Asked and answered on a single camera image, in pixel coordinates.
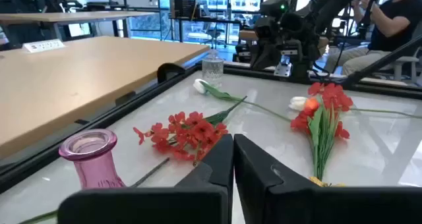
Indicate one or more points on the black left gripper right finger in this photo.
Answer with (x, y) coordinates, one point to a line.
(296, 204)

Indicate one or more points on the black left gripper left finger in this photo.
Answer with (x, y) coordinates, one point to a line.
(184, 204)

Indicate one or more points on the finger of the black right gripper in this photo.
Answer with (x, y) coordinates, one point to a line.
(273, 52)
(258, 54)

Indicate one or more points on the red artificial flower bunch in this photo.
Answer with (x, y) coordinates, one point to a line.
(191, 135)
(329, 99)

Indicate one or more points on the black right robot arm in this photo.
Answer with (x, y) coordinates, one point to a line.
(329, 6)

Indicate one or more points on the clear cut-glass vase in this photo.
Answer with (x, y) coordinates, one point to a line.
(212, 67)

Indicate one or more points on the pink glass vase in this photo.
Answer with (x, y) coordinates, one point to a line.
(95, 164)

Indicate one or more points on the black office chair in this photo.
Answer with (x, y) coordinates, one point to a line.
(216, 33)

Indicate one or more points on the person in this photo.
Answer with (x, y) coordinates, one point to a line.
(389, 19)

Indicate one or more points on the grey chair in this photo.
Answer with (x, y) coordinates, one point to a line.
(405, 64)

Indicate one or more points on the large tan wooden desk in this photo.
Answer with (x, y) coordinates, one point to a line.
(82, 85)

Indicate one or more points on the tan desk with grey legs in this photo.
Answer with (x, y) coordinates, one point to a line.
(66, 16)

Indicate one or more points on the white label on desk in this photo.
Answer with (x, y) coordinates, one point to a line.
(43, 45)

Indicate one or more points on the black diagonal frame strut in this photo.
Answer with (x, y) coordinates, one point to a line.
(382, 62)

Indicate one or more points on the black aluminium table frame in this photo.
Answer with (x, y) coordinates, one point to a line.
(99, 122)

